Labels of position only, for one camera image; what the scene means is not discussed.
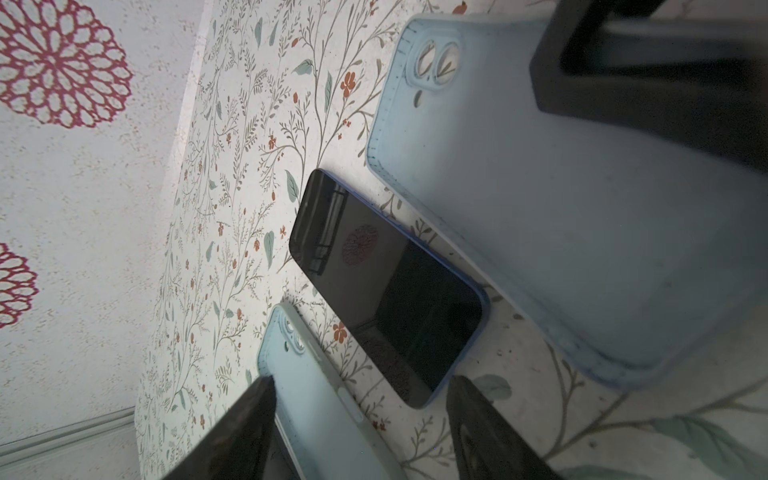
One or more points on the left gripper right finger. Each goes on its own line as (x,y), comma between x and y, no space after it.
(485,444)

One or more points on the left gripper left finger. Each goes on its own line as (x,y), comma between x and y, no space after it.
(237,446)

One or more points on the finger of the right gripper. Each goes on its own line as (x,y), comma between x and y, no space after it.
(699,83)

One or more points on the pale blue case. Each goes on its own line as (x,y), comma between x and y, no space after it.
(322,429)
(624,249)

